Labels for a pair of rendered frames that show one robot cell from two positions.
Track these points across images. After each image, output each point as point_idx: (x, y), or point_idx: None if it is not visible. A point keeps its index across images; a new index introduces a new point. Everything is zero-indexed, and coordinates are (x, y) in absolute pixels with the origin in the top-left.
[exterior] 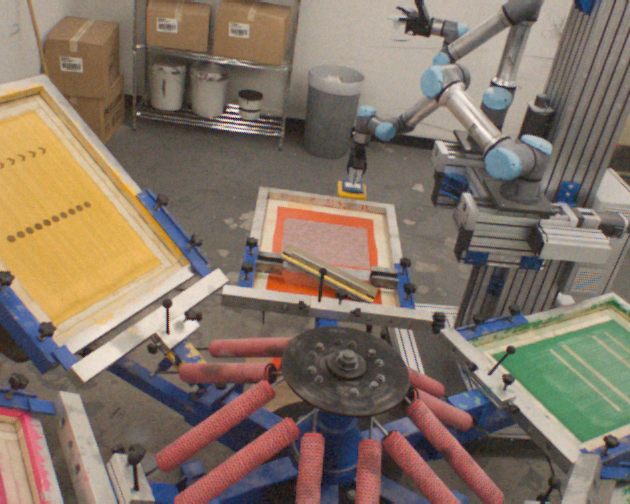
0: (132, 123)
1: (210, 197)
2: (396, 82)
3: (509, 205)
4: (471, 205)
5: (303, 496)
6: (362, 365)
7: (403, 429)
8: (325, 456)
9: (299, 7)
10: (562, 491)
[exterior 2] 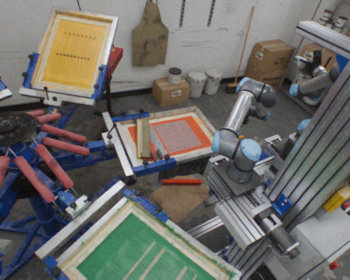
0: (279, 91)
1: (263, 127)
2: None
3: (219, 170)
4: (213, 158)
5: None
6: (6, 129)
7: (44, 181)
8: (4, 155)
9: None
10: None
